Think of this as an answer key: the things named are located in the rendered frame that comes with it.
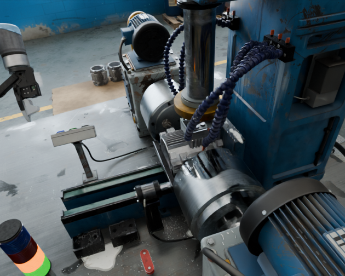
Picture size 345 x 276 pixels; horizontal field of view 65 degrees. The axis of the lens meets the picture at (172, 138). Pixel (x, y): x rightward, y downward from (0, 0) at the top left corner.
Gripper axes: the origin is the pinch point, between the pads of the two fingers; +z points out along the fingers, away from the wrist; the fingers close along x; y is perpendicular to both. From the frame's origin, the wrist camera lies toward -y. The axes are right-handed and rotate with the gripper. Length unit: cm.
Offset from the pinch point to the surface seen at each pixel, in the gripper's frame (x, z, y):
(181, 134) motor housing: -24, 19, 55
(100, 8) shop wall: 481, -222, 66
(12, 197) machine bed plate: 12.4, 31.6, -18.4
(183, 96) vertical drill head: -33, 5, 57
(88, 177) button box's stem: 11.0, 31.2, 15.6
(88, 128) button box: -3.7, 9.0, 22.5
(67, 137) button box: -3.7, 10.7, 13.5
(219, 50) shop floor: 301, -63, 225
